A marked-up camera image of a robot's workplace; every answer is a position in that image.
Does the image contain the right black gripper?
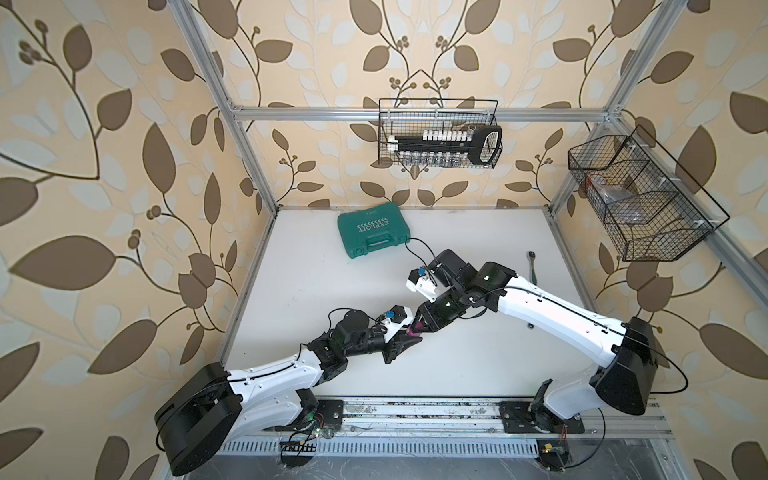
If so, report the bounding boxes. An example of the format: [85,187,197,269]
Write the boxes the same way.
[408,285,469,332]

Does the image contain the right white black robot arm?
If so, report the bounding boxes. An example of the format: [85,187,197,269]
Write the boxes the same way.
[406,250,660,431]

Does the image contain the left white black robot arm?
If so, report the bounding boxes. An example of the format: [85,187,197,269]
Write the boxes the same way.
[155,305,422,477]

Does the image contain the green plastic tool case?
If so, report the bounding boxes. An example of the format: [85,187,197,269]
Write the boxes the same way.
[337,202,411,259]

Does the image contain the black socket holder set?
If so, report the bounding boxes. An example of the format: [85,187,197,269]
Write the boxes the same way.
[384,125,503,168]

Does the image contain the plastic bag in basket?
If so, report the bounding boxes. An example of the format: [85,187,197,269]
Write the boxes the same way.
[586,174,643,224]

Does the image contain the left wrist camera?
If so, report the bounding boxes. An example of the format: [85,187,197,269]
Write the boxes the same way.
[380,305,414,343]

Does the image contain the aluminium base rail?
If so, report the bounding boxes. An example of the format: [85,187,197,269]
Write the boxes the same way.
[214,396,673,461]

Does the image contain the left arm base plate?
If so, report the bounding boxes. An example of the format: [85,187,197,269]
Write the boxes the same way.
[267,398,345,434]

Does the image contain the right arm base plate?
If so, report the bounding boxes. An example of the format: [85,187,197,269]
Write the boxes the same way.
[498,400,586,435]

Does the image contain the back black wire basket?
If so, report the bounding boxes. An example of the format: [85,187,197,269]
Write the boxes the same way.
[377,97,503,170]

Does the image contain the black wire basket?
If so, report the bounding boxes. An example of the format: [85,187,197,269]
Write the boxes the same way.
[377,97,503,170]
[568,125,730,262]

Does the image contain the right black wire basket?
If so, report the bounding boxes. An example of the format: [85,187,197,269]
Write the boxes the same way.
[568,125,730,262]

